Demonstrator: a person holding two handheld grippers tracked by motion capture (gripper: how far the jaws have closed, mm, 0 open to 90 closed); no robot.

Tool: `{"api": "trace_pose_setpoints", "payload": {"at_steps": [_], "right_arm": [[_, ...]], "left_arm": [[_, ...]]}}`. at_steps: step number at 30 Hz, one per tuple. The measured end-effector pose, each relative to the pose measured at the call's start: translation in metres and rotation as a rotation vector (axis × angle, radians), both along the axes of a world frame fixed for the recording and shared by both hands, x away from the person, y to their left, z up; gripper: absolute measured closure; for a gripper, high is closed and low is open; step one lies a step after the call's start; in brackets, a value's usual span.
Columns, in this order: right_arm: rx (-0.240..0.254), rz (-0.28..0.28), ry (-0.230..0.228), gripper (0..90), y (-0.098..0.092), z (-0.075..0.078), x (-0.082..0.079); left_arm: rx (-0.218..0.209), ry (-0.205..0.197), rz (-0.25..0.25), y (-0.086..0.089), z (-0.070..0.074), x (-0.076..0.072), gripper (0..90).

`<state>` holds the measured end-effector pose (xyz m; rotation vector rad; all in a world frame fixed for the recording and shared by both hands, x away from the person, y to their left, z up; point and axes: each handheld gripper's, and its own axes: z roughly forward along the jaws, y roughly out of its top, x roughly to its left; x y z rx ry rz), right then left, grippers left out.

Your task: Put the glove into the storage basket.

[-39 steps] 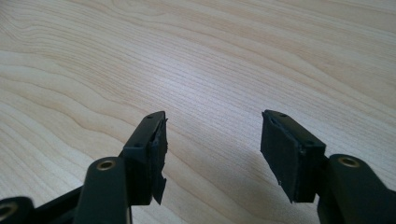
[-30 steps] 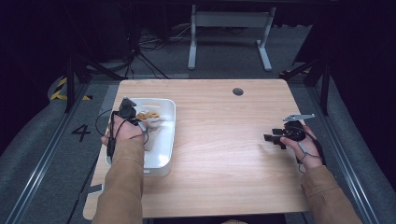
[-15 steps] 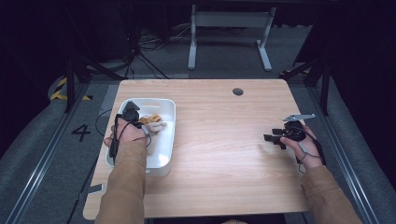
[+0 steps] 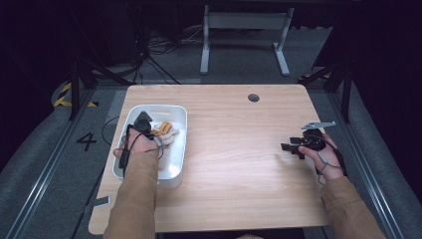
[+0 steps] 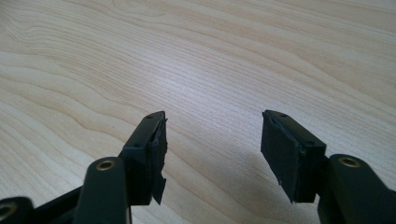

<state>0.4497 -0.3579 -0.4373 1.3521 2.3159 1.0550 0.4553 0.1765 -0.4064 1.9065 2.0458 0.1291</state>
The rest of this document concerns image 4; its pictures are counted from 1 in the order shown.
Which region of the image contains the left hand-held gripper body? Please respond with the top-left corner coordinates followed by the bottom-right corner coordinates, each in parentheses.
top-left (132, 111), bottom-right (155, 137)

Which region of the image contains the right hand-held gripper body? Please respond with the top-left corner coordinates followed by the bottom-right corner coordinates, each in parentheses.
top-left (289, 120), bottom-right (337, 152)

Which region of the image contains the orange object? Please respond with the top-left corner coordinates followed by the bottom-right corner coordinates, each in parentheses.
top-left (150, 120), bottom-right (174, 137)

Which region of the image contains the white plastic bin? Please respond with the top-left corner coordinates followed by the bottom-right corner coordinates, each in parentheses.
top-left (111, 104), bottom-right (189, 189)

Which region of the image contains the person's left hand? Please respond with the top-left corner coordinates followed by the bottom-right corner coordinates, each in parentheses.
top-left (112, 126), bottom-right (161, 161)

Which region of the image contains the person's right hand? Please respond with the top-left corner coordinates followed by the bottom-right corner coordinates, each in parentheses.
top-left (298, 132), bottom-right (345, 183)

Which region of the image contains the black metal stand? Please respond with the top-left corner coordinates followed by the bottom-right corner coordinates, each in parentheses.
top-left (298, 59), bottom-right (353, 124)
top-left (67, 59), bottom-right (134, 121)

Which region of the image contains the yellow black hazard tape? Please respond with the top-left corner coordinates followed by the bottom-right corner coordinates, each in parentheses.
top-left (53, 82), bottom-right (100, 109)

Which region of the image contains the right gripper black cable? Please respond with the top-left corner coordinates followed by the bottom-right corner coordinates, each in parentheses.
top-left (314, 133), bottom-right (348, 186)

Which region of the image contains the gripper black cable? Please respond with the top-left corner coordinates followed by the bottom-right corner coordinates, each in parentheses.
top-left (117, 123), bottom-right (164, 178)
top-left (314, 133), bottom-right (348, 186)

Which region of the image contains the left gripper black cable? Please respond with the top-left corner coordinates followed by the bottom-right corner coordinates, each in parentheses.
top-left (117, 123), bottom-right (164, 178)

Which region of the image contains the thin black floor cable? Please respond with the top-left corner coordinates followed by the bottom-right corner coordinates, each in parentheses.
top-left (101, 116), bottom-right (121, 147)

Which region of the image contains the grey metal floor rail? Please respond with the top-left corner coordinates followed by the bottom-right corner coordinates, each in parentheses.
top-left (326, 91), bottom-right (407, 239)
top-left (4, 88), bottom-right (98, 239)

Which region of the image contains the bundle of floor cables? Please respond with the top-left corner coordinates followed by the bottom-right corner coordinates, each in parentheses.
top-left (132, 25), bottom-right (207, 86)

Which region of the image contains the grey metal desk frame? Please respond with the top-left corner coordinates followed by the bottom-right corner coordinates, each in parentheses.
top-left (199, 4), bottom-right (296, 78)

